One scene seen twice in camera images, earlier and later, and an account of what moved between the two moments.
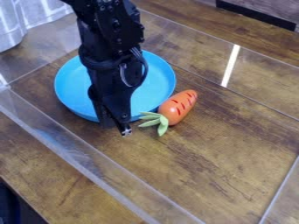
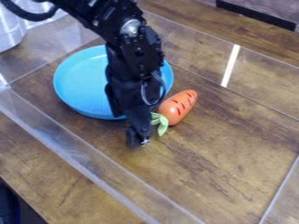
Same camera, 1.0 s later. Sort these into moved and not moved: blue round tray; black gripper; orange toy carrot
Moved: black gripper
Not moved: blue round tray; orange toy carrot
